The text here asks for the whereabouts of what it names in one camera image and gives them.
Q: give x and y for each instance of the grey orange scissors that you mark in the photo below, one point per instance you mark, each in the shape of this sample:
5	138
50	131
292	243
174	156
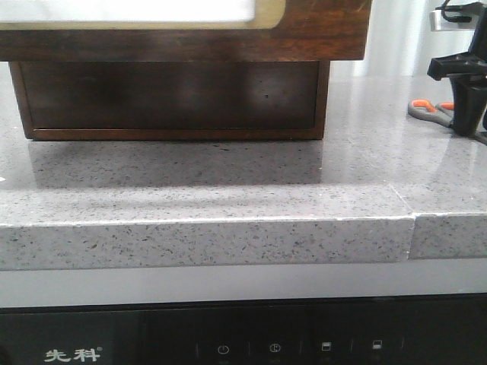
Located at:
443	114

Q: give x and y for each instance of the wooden drawer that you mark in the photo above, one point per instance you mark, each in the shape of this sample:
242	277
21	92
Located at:
308	31
171	95

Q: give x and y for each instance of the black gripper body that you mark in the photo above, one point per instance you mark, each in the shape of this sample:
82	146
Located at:
471	16

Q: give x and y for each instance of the dark wooden drawer cabinet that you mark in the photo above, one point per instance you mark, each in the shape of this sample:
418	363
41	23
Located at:
31	131

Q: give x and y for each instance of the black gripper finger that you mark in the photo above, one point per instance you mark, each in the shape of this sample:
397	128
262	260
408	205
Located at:
469	104

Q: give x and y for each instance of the black appliance control panel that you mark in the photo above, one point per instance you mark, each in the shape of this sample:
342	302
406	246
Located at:
425	329

